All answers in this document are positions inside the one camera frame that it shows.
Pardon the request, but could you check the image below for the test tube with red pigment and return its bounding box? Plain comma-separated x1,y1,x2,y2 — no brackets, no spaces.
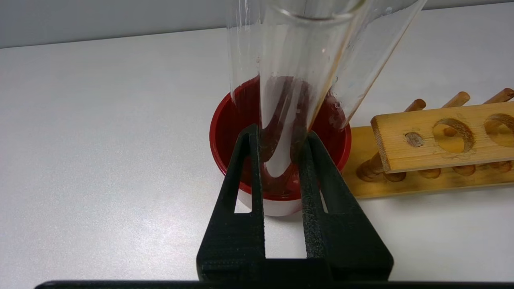
226,0,263,117

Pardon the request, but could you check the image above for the wooden test tube rack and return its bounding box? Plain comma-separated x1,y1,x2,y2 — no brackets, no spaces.
341,88,514,200

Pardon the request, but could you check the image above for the red plastic cup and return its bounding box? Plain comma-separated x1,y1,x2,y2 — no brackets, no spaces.
209,75,352,217

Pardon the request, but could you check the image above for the test tube with yellow pigment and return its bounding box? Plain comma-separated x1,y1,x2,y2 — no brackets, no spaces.
259,0,368,178

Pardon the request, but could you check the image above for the clear empty glass tube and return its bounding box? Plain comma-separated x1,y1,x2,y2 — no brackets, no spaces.
331,0,428,131

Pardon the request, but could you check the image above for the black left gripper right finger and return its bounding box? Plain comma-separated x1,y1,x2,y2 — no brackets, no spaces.
298,131,394,281

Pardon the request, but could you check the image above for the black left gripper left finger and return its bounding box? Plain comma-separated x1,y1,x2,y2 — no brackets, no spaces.
197,124,266,281

